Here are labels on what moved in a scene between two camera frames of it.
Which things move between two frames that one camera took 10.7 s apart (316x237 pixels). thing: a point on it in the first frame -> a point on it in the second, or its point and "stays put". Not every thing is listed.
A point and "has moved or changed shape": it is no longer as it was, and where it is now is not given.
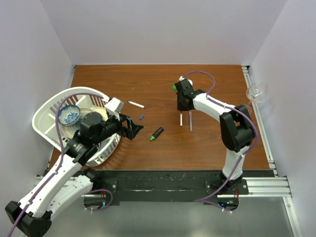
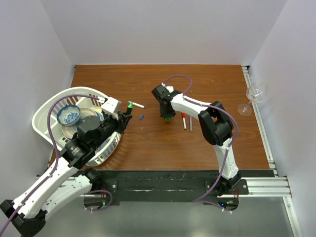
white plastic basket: [44, 118] stays put
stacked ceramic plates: [69, 131] stays put
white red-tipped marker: [181, 120] has moved or changed shape
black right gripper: [179, 107] -> [164, 113]
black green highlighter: [157, 133] -> [129, 109]
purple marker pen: [190, 121] stays put
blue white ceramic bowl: [68, 114] stays put
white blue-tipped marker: [136, 104] stays put
